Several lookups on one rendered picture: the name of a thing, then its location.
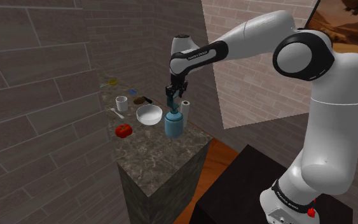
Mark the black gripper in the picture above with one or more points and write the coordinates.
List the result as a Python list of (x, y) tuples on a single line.
[(176, 87)]

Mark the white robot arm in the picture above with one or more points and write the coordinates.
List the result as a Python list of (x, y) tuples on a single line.
[(336, 124)]

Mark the white paper towel roll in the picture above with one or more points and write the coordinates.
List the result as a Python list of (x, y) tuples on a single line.
[(185, 109)]

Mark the blue soap dispenser bottle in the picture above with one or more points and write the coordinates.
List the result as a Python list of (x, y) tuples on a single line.
[(173, 123)]

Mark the white bowl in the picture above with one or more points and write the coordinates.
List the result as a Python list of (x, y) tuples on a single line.
[(149, 114)]

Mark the small blue flat sponge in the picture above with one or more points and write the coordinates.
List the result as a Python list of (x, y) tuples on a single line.
[(132, 91)]

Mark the white cup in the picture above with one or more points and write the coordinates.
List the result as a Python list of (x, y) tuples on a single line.
[(121, 103)]

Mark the white spoon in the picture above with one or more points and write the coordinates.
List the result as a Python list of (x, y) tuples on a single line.
[(117, 113)]

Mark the red bell pepper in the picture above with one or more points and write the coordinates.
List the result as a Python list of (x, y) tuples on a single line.
[(123, 130)]

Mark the marble kitchen counter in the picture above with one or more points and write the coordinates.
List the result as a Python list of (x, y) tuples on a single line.
[(154, 155)]

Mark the dark robot stand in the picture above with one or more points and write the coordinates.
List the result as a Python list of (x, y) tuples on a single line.
[(243, 192)]

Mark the framed desert wall picture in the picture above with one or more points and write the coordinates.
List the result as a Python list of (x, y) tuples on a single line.
[(349, 28)]

